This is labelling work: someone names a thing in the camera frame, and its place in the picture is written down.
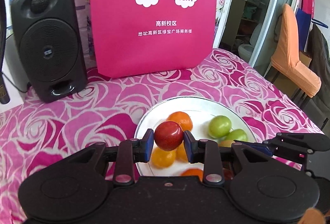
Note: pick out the orange on plate right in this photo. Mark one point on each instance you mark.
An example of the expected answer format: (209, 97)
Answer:
(226, 143)

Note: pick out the small red tomato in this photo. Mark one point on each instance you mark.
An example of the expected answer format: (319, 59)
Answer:
(168, 135)

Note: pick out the blue hanging bag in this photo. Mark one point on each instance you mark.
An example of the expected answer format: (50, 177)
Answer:
(304, 20)

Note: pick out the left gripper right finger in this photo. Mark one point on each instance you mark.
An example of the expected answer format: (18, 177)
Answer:
(205, 150)

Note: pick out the orange covered chair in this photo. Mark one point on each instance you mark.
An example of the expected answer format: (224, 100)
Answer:
(286, 58)

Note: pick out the dark orange tangerine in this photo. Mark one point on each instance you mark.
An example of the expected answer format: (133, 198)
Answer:
(193, 172)

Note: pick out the pink tote bag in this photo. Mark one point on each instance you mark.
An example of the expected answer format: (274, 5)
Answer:
(133, 37)

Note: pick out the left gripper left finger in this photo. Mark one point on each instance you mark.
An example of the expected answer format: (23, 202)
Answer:
(135, 150)

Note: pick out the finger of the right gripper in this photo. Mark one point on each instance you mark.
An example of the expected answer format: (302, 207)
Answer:
(297, 143)
(255, 147)

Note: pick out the white ceramic plate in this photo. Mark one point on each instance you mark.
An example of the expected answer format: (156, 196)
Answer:
(201, 112)

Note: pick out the orange tangerine with leaf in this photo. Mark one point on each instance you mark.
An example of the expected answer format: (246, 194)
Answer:
(183, 119)

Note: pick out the dark hanging garment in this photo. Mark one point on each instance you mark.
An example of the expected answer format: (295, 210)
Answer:
(318, 48)

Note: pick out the black speaker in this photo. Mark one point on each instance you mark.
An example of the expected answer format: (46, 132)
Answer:
(49, 46)

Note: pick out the dark red plum front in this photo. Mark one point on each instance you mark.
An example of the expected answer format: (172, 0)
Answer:
(228, 174)

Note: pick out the pink rose tablecloth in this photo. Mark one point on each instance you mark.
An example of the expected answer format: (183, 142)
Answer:
(35, 135)

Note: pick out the large green tomato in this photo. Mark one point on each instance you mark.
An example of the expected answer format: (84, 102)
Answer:
(237, 134)

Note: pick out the small yellow orange tangerine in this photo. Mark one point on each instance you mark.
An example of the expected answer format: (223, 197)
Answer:
(162, 159)

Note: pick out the white cup box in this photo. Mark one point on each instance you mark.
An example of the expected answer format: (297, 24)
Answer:
(15, 78)

